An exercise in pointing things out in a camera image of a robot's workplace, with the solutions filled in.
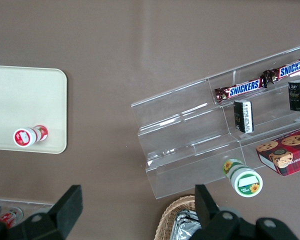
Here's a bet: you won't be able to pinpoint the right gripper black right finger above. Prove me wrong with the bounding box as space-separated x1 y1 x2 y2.
192 184 300 240

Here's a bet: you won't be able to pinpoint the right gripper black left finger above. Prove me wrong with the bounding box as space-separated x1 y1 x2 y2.
0 184 84 240

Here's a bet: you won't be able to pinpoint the light wicker basket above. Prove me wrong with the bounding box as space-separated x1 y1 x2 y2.
154 195 199 240

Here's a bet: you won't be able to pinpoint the cream plastic tray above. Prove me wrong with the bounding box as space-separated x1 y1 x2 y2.
0 64 68 155

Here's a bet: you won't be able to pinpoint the clear acrylic bottle rack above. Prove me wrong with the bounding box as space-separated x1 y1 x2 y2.
0 196 54 226

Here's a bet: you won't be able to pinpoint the stacked aluminium foil trays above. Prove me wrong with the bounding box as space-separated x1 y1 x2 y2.
169 209 203 240

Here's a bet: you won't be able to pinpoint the green sunflower yogurt cup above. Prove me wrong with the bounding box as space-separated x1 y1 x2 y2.
222 158 264 198

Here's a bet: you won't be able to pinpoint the clear acrylic stepped shelf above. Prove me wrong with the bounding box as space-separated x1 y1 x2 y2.
130 44 300 200

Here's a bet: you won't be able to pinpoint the red strawberry yogurt cup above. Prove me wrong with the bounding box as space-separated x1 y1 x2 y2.
13 124 49 148

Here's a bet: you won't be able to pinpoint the small black box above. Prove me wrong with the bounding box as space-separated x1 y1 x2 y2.
233 99 255 134
288 79 300 113

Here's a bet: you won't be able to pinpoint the red tartan cookie box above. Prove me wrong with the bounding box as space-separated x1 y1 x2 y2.
255 125 300 177

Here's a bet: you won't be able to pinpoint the Snickers chocolate bar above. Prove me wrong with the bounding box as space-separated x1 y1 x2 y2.
262 54 300 86
214 78 268 105

